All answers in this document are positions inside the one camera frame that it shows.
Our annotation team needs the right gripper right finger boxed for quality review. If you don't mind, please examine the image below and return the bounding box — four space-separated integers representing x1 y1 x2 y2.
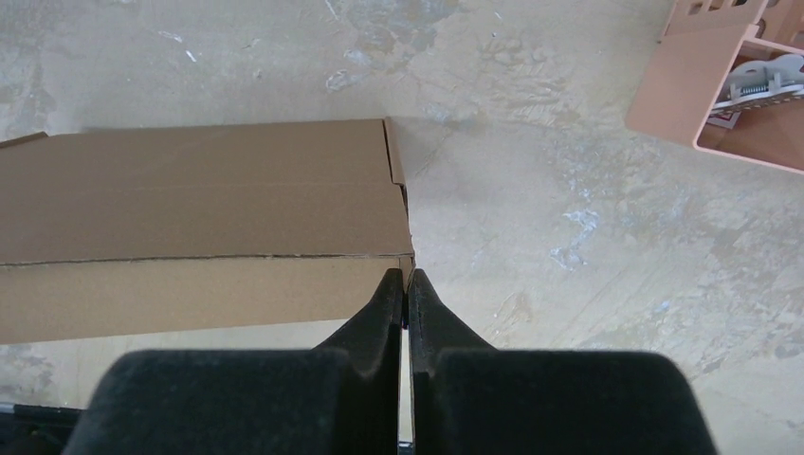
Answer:
407 269 717 454

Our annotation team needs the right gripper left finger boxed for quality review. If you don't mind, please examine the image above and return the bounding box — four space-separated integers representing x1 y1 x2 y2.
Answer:
65 269 404 454

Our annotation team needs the brown cardboard box sheet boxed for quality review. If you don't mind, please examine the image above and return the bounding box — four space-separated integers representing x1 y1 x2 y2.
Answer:
1 118 414 345

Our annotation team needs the black white striped item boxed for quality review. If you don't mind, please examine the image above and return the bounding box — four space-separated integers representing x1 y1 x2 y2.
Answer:
707 54 803 129

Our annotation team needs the orange plastic file organizer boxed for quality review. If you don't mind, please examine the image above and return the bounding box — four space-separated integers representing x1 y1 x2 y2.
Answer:
625 1 803 173

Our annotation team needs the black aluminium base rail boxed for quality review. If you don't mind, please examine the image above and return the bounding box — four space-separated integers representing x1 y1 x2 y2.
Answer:
1 402 82 455

